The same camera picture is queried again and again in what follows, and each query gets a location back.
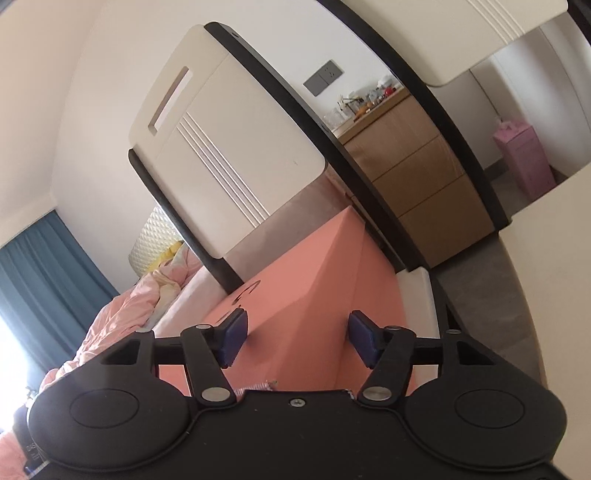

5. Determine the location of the wooden drawer dresser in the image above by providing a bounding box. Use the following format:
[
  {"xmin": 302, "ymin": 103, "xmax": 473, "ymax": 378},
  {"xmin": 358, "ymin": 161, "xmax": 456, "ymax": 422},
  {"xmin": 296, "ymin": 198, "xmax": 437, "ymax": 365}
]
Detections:
[{"xmin": 332, "ymin": 88, "xmax": 495, "ymax": 269}]

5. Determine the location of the grey wall socket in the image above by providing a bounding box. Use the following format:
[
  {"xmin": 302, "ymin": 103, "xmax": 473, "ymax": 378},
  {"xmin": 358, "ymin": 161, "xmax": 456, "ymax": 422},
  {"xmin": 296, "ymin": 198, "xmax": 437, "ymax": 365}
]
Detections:
[{"xmin": 303, "ymin": 60, "xmax": 345, "ymax": 97}]

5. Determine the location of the clutter of small dresser items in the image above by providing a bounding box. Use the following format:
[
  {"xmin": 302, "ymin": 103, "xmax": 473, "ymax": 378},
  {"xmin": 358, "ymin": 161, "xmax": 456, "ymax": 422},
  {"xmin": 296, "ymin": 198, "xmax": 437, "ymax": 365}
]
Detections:
[{"xmin": 323, "ymin": 78, "xmax": 402, "ymax": 127}]

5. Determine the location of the cream quilted headboard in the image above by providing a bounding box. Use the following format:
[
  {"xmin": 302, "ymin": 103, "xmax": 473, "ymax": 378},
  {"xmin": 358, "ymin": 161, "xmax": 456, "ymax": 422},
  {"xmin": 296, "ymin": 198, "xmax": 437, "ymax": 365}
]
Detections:
[{"xmin": 128, "ymin": 205, "xmax": 185, "ymax": 280}]

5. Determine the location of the salmon pink box lid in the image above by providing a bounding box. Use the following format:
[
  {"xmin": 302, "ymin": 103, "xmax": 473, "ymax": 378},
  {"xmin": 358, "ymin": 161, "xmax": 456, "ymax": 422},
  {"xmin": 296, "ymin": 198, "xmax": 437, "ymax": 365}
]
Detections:
[{"xmin": 157, "ymin": 208, "xmax": 370, "ymax": 393}]

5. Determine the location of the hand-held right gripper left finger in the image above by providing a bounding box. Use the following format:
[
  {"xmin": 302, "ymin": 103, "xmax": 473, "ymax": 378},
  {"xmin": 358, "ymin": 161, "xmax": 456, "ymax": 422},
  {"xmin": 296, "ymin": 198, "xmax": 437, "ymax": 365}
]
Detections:
[{"xmin": 95, "ymin": 309, "xmax": 250, "ymax": 409}]

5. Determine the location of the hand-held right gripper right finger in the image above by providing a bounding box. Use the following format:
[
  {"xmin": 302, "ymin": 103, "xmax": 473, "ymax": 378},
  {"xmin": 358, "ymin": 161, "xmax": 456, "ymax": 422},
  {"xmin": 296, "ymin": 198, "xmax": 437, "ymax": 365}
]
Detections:
[{"xmin": 348, "ymin": 309, "xmax": 504, "ymax": 409}]

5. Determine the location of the pink gift bag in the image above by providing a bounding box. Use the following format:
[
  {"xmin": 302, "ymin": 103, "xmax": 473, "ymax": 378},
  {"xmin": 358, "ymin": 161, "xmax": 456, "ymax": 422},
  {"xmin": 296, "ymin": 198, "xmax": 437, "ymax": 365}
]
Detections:
[{"xmin": 493, "ymin": 119, "xmax": 557, "ymax": 201}]

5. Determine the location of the black case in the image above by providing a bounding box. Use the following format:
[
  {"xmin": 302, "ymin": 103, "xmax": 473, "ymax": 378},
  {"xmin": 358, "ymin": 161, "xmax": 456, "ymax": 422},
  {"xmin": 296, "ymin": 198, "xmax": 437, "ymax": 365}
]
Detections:
[{"xmin": 14, "ymin": 388, "xmax": 47, "ymax": 476}]

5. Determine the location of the blue curtain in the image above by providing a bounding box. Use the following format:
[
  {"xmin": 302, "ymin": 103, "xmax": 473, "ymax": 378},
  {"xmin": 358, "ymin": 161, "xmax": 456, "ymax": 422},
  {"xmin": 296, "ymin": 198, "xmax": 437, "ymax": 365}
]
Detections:
[{"xmin": 0, "ymin": 210, "xmax": 118, "ymax": 370}]

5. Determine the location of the pink blanket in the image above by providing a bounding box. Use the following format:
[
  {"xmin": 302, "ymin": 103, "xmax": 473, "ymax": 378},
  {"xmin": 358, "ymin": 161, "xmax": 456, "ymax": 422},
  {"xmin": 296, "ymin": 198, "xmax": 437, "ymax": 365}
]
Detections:
[{"xmin": 39, "ymin": 242, "xmax": 204, "ymax": 393}]

